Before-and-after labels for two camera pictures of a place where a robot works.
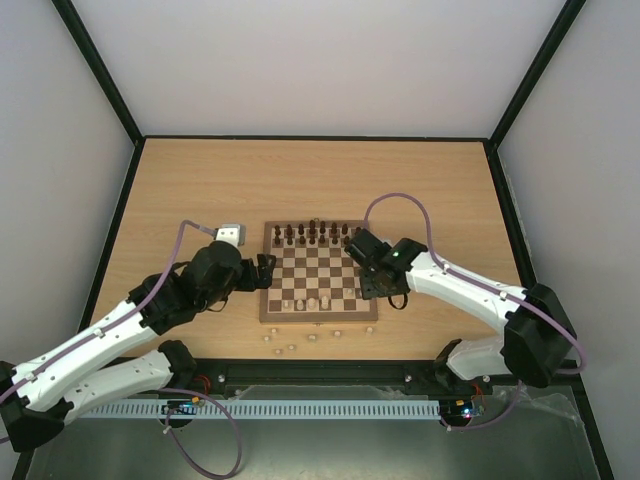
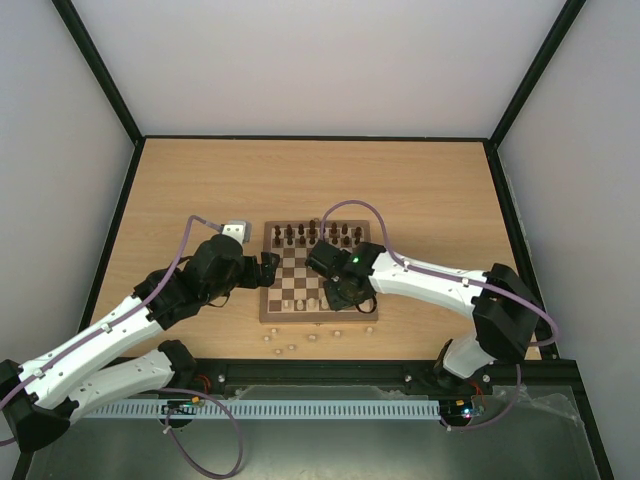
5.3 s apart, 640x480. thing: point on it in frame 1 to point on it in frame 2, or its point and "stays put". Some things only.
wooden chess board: (316, 280) stays put
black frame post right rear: (544, 56) stays put
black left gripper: (249, 279) stays put
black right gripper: (364, 248) to (323, 258)
